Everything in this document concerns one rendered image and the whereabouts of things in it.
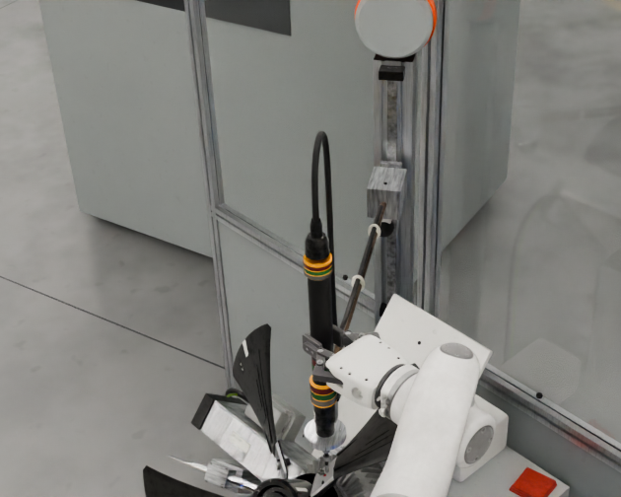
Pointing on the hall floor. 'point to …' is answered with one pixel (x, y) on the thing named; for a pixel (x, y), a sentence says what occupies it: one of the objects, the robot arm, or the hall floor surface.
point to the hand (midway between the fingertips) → (322, 340)
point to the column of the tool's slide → (406, 134)
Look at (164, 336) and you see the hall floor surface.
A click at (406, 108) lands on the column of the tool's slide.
